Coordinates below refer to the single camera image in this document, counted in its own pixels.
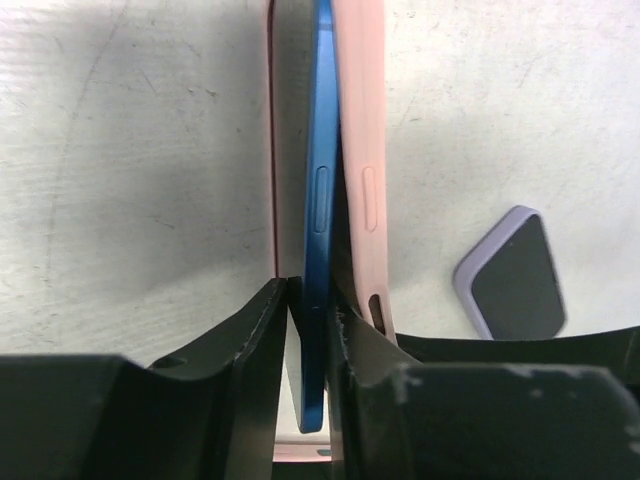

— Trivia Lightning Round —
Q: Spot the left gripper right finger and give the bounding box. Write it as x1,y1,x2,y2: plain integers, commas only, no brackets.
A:
327,299,639,479

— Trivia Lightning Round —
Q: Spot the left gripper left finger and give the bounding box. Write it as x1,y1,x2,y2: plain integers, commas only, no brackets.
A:
1,279,287,479

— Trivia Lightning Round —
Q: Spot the black phone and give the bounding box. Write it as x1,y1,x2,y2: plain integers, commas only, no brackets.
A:
471,214,565,341

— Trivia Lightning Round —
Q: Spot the blue phone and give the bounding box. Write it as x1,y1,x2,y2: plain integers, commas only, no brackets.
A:
289,1,340,434

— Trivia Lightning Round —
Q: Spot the lavender phone case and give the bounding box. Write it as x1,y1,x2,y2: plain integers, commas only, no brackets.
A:
453,205,566,341

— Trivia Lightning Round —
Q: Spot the pink phone case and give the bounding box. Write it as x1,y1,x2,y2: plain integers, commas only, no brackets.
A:
266,1,395,463

